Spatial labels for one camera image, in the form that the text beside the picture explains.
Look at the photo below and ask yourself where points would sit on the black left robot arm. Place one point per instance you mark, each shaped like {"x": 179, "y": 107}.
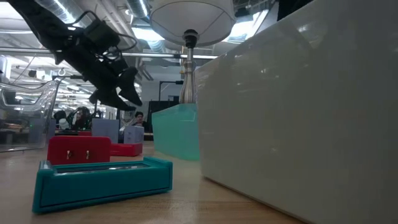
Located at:
{"x": 37, "y": 25}

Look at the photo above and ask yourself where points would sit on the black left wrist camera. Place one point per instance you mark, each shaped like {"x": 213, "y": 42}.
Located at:
{"x": 101, "y": 34}

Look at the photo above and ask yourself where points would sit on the person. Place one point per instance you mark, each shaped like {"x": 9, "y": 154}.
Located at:
{"x": 81, "y": 116}
{"x": 139, "y": 115}

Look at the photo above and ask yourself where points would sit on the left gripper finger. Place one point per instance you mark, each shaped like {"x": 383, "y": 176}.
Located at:
{"x": 130, "y": 84}
{"x": 115, "y": 102}

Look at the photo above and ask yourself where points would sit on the red square block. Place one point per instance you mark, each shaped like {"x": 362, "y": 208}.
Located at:
{"x": 77, "y": 146}

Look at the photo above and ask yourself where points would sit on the white sand timer black cap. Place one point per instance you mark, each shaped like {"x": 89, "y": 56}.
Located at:
{"x": 127, "y": 118}

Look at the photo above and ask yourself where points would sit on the teal card packet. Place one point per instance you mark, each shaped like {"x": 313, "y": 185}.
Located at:
{"x": 102, "y": 186}

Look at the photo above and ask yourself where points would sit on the white shade chrome table lamp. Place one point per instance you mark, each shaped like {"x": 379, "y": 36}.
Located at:
{"x": 192, "y": 18}

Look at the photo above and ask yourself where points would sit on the clear plastic bin right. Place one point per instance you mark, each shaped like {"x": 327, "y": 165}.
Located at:
{"x": 295, "y": 124}

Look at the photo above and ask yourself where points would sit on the blue-grey wall charger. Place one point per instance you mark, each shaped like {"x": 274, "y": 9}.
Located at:
{"x": 134, "y": 134}
{"x": 38, "y": 130}

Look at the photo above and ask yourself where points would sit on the teal translucent plastic tray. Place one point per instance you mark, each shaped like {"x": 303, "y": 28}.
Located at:
{"x": 177, "y": 133}

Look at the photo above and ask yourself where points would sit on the grey horizontal overhead bar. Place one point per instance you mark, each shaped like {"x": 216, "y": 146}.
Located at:
{"x": 155, "y": 55}

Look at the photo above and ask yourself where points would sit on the clear plastic bin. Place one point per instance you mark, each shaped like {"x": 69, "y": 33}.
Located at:
{"x": 46, "y": 102}
{"x": 295, "y": 124}

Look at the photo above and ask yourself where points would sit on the lavender block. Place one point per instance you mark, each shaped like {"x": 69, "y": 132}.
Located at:
{"x": 105, "y": 130}

